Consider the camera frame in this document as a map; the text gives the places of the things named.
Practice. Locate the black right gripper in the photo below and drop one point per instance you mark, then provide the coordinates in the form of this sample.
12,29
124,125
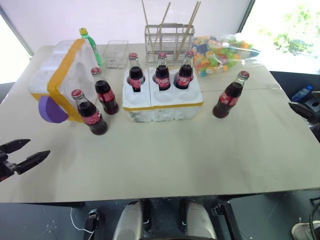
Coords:
314,101

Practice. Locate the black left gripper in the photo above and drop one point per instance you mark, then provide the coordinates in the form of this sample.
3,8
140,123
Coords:
5,167

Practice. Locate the purple round disc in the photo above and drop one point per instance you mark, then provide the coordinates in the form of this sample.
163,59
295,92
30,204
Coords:
50,111

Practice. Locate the glass cola bottle red cap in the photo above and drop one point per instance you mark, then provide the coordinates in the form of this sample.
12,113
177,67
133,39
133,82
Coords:
135,73
91,117
225,101
183,76
106,96
162,76

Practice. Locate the white foam bottle tray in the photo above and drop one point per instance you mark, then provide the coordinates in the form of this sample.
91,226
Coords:
162,110

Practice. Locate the blue label water bottle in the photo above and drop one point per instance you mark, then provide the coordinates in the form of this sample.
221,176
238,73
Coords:
301,93

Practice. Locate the clear bag of colourful blocks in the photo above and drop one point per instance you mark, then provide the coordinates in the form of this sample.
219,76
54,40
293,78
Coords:
220,55

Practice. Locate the grey shoe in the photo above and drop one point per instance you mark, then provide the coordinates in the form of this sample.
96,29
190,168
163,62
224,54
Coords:
301,231

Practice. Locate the silver and black rounded shape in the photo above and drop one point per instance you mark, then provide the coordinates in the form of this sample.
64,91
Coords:
130,220
198,220

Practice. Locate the green plastic bottle yellow cap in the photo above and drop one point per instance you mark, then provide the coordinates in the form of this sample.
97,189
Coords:
93,47

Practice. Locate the small white pieces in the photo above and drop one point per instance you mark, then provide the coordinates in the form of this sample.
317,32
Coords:
113,61

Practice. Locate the clear plastic container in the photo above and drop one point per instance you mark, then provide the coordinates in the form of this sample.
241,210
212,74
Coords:
117,53

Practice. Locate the wooden chopstick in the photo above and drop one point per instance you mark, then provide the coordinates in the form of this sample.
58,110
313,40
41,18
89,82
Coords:
195,17
161,25
145,22
187,28

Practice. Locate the black table leg bracket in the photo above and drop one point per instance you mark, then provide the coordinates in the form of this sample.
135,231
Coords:
226,220
92,222

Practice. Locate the dark slanted frame pole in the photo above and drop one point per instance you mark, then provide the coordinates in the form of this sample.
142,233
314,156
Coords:
246,16
15,28

